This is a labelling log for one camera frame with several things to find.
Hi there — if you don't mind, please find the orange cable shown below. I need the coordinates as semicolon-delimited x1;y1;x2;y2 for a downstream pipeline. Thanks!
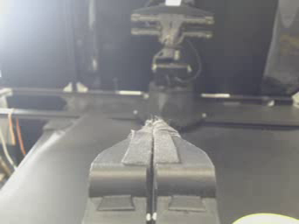
5;108;28;156

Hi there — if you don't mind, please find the grey hanging cloth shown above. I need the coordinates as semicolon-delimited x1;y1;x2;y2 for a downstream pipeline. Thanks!
260;0;299;95

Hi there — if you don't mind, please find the yellow plate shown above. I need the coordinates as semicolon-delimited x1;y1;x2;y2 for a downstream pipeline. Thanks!
232;213;299;224

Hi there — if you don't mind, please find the black table frame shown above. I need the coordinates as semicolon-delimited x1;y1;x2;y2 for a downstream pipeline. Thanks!
0;86;299;107

